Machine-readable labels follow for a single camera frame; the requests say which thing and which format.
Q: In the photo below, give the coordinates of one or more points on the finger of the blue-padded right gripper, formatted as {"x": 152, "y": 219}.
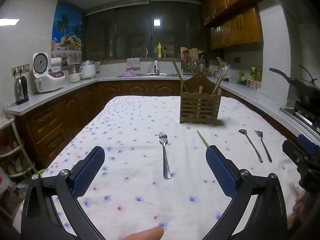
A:
{"x": 306, "y": 144}

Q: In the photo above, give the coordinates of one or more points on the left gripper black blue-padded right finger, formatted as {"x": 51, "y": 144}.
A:
{"x": 240, "y": 185}

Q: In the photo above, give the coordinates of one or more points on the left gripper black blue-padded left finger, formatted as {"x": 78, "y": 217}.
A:
{"x": 72, "y": 184}

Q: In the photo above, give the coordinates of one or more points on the person's right hand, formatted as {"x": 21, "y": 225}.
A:
{"x": 299, "y": 211}

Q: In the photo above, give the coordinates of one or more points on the person's left hand finger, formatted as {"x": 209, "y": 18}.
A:
{"x": 155, "y": 233}

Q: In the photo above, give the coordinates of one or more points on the steel spoon right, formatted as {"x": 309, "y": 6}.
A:
{"x": 263, "y": 146}

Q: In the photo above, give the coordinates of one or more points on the wooden base cabinets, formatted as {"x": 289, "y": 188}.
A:
{"x": 126, "y": 116}

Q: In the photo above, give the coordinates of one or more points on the condiment bottles group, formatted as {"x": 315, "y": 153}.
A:
{"x": 253, "y": 81}

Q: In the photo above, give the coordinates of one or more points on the white floral tablecloth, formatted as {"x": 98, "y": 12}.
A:
{"x": 129, "y": 193}

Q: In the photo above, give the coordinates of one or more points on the steel fork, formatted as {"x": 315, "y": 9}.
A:
{"x": 163, "y": 139}

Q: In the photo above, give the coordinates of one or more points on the wooden utensil caddy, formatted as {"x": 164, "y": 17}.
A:
{"x": 196, "y": 110}

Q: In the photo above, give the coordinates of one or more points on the white red rice cooker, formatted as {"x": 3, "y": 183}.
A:
{"x": 47, "y": 72}

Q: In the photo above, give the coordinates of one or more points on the white electric pot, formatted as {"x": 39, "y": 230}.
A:
{"x": 74, "y": 74}

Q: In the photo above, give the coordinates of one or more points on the steel electric kettle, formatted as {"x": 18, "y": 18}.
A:
{"x": 21, "y": 90}

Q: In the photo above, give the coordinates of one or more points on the steel chopstick in caddy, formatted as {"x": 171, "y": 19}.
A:
{"x": 221, "y": 76}

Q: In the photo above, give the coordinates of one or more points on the white rice cooker pot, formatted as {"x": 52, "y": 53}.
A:
{"x": 87, "y": 69}

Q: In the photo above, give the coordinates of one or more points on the counter utensil drying rack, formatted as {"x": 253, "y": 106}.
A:
{"x": 193, "y": 61}

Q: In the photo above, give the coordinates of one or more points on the grey dish cloth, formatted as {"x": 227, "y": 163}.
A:
{"x": 133, "y": 64}

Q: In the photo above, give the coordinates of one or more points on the wooden chopstick in caddy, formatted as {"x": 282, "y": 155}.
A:
{"x": 179, "y": 74}

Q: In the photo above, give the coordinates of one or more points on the fruit beach poster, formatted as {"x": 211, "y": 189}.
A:
{"x": 67, "y": 33}

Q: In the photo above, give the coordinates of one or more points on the wooden upper cabinets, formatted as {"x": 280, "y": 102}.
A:
{"x": 231, "y": 23}

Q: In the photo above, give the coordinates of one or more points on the yellow detergent bottle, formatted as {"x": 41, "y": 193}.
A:
{"x": 159, "y": 50}

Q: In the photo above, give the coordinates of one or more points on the black wok with handle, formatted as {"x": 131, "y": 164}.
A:
{"x": 307, "y": 91}

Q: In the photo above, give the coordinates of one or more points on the white wire shelf rack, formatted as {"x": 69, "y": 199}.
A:
{"x": 16, "y": 167}

